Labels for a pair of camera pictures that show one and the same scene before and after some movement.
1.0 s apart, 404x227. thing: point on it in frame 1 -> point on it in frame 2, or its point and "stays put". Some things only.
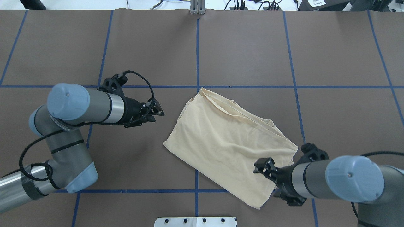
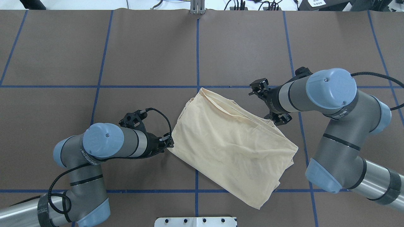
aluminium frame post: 197,7 stays put
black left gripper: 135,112 -> 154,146
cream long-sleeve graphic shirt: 222,138 stays put
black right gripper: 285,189 -> 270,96
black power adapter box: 322,5 stays put
